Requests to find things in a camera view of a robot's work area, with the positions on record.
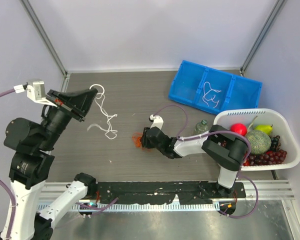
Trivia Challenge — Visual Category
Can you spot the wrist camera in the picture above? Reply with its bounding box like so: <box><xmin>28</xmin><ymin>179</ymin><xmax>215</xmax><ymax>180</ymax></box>
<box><xmin>13</xmin><ymin>79</ymin><xmax>56</xmax><ymax>106</ymax></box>
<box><xmin>149</xmin><ymin>114</ymin><xmax>164</xmax><ymax>130</ymax></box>

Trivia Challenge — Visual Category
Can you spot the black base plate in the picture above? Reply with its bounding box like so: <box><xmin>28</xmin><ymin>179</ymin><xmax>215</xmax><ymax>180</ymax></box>
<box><xmin>96</xmin><ymin>181</ymin><xmax>246</xmax><ymax>205</ymax></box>

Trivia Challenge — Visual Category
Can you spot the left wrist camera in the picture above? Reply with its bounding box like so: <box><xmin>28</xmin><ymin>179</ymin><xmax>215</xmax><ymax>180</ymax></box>
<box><xmin>13</xmin><ymin>79</ymin><xmax>56</xmax><ymax>106</ymax></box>

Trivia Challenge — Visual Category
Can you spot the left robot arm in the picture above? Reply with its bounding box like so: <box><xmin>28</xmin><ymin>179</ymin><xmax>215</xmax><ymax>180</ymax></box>
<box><xmin>0</xmin><ymin>88</ymin><xmax>98</xmax><ymax>240</ymax></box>

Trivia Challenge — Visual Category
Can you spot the cantaloupe melon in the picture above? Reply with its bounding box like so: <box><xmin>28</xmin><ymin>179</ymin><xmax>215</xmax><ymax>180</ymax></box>
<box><xmin>245</xmin><ymin>130</ymin><xmax>272</xmax><ymax>155</ymax></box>

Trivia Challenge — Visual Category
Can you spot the slotted cable duct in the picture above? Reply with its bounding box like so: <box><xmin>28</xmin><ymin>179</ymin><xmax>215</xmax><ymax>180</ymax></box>
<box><xmin>37</xmin><ymin>202</ymin><xmax>221</xmax><ymax>213</ymax></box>

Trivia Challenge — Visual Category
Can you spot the red apple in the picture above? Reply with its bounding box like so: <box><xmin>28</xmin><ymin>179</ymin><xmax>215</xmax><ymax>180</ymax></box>
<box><xmin>230</xmin><ymin>123</ymin><xmax>248</xmax><ymax>136</ymax></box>

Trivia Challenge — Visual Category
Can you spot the green pear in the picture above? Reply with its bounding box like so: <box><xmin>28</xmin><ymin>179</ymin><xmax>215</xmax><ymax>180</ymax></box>
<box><xmin>254</xmin><ymin>124</ymin><xmax>273</xmax><ymax>136</ymax></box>

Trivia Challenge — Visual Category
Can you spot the blue three-compartment bin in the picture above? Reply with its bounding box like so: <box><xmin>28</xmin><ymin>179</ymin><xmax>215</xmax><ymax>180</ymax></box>
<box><xmin>168</xmin><ymin>60</ymin><xmax>263</xmax><ymax>115</ymax></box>

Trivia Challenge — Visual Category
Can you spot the orange string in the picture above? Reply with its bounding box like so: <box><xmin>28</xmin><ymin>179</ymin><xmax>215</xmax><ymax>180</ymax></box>
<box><xmin>131</xmin><ymin>132</ymin><xmax>156</xmax><ymax>153</ymax></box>

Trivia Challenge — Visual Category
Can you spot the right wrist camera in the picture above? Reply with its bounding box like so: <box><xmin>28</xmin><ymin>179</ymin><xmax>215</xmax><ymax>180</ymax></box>
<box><xmin>149</xmin><ymin>114</ymin><xmax>164</xmax><ymax>130</ymax></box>

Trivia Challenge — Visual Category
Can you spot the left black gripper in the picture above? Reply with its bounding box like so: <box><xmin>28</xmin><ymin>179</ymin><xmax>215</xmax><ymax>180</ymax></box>
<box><xmin>39</xmin><ymin>86</ymin><xmax>99</xmax><ymax>149</ymax></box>

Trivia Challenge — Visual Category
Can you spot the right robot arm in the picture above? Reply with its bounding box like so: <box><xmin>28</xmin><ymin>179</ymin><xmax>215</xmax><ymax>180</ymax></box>
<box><xmin>140</xmin><ymin>124</ymin><xmax>252</xmax><ymax>198</ymax></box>

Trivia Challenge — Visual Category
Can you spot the dark grapes bunch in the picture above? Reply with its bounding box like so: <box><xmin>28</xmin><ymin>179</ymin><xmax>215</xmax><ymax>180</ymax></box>
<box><xmin>269</xmin><ymin>135</ymin><xmax>281</xmax><ymax>152</ymax></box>

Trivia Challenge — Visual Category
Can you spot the red grapes bunch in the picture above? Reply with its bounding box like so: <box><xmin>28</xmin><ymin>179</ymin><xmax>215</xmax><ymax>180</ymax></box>
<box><xmin>247</xmin><ymin>149</ymin><xmax>288</xmax><ymax>167</ymax></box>

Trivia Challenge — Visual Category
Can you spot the clear glass bottle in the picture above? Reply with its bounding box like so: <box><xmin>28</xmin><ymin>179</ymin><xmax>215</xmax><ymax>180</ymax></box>
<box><xmin>192</xmin><ymin>119</ymin><xmax>208</xmax><ymax>136</ymax></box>

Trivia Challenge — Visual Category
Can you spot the small peach fruit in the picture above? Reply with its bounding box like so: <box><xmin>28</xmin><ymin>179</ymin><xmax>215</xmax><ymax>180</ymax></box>
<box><xmin>243</xmin><ymin>159</ymin><xmax>250</xmax><ymax>167</ymax></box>

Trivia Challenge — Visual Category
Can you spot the white plastic basket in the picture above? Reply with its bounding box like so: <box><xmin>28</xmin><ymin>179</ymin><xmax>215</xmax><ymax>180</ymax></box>
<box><xmin>213</xmin><ymin>108</ymin><xmax>300</xmax><ymax>172</ymax></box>

